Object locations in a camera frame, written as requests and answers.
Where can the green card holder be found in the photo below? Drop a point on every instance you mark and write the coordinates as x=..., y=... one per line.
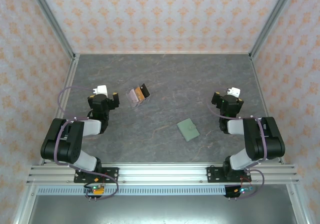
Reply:
x=187, y=130

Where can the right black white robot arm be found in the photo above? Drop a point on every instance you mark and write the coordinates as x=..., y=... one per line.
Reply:
x=262, y=139

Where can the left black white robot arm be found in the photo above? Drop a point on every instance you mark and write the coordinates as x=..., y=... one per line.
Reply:
x=62, y=144

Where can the black card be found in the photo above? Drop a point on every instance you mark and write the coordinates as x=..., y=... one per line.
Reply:
x=145, y=90

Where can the right controller board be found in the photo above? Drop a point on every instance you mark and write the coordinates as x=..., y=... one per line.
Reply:
x=243, y=190

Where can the controller board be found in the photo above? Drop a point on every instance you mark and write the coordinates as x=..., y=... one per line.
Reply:
x=243, y=190
x=96, y=190

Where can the left controller board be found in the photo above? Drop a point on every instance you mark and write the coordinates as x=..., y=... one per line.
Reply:
x=96, y=190

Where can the grey metal panel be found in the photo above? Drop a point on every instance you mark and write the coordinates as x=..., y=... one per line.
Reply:
x=160, y=209

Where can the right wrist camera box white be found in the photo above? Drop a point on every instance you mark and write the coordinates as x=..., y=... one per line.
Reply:
x=235, y=91

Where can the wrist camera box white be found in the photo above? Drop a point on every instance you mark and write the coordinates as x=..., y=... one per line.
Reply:
x=235, y=91
x=101, y=89

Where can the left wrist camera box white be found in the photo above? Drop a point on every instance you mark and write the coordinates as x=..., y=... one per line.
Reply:
x=101, y=89

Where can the right aluminium side rail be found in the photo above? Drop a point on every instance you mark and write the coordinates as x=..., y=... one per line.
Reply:
x=264, y=101

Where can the aluminium side rail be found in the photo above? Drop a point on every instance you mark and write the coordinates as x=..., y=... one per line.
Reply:
x=70, y=74
x=264, y=101

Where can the left aluminium side rail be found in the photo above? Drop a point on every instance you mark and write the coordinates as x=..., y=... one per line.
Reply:
x=70, y=74

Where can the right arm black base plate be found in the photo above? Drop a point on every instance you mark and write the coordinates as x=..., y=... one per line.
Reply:
x=212, y=175

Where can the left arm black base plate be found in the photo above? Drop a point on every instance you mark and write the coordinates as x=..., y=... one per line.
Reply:
x=112, y=174

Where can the aluminium mounting rail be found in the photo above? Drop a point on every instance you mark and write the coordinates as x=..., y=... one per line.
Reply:
x=162, y=174

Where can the right aluminium corner post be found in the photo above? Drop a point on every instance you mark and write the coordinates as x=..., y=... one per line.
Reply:
x=272, y=22

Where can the aluminium corner post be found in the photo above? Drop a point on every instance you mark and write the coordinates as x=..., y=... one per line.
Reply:
x=50, y=19
x=272, y=22

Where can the left aluminium corner post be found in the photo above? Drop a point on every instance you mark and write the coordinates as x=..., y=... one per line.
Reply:
x=50, y=19

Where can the right aluminium frame leg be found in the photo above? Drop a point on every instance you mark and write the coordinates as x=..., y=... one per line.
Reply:
x=296, y=204

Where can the aluminium frame leg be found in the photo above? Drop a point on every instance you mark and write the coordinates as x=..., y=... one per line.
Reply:
x=25, y=206
x=296, y=204

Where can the left aluminium frame leg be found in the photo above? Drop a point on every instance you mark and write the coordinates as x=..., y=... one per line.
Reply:
x=25, y=206

